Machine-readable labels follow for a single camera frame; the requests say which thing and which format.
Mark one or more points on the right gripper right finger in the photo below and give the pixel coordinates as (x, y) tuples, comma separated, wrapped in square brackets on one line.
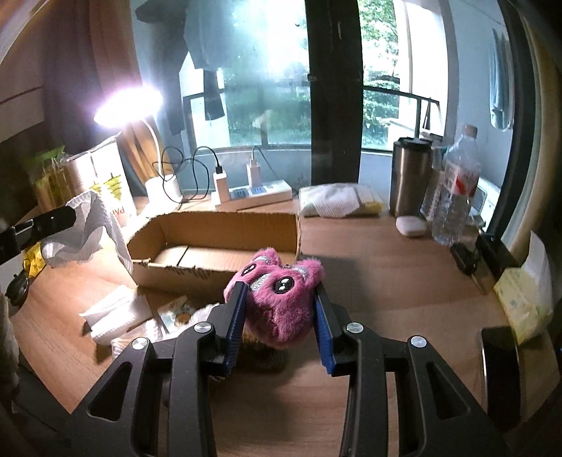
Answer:
[(436, 413)]

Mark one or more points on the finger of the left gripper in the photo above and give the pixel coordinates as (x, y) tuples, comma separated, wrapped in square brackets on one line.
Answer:
[(17, 238)]

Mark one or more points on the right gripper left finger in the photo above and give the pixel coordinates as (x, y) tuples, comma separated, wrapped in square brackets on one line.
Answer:
[(153, 400)]

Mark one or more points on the white cloth towel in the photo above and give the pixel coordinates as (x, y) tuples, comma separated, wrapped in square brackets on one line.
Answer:
[(79, 242)]

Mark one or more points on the pink plush toy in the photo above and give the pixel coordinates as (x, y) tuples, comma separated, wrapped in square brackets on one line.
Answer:
[(279, 308)]

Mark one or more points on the green snack bag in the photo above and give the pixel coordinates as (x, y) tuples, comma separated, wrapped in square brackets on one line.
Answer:
[(49, 178)]

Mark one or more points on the small printed tissue packet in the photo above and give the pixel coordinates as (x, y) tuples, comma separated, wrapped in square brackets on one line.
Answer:
[(176, 314)]

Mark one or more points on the white folded tissue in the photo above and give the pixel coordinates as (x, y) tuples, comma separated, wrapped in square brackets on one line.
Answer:
[(116, 313)]

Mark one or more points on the paper cup bag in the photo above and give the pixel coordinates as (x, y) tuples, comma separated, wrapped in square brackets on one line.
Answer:
[(100, 169)]

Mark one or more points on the cardboard box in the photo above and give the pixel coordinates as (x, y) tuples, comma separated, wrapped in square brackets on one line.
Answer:
[(196, 253)]

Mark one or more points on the black car key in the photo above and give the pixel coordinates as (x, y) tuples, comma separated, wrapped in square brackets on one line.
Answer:
[(466, 261)]

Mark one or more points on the yellow tissue pack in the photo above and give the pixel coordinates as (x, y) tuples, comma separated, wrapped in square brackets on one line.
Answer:
[(526, 293)]

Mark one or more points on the white earbuds case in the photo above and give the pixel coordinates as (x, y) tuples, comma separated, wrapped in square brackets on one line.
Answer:
[(411, 226)]

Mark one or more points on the white desk lamp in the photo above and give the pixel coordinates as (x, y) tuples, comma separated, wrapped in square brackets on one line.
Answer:
[(131, 111)]

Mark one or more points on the wet wipes pack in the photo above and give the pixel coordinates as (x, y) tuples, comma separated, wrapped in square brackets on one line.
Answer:
[(338, 200)]

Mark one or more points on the white power strip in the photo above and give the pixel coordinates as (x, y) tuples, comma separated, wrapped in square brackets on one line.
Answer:
[(245, 197)]

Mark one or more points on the steel travel mug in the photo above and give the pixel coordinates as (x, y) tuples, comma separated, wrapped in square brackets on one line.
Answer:
[(411, 172)]

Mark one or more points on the clear water bottle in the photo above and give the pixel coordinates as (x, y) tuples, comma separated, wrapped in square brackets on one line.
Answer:
[(461, 175)]

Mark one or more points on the hanging dark clothes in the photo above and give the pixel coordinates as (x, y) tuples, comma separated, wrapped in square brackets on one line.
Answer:
[(201, 30)]

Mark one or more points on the hanging blue towel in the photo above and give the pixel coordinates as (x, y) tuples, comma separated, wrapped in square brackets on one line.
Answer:
[(501, 82)]

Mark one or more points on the white charger with black cable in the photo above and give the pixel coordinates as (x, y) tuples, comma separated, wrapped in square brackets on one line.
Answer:
[(204, 178)]

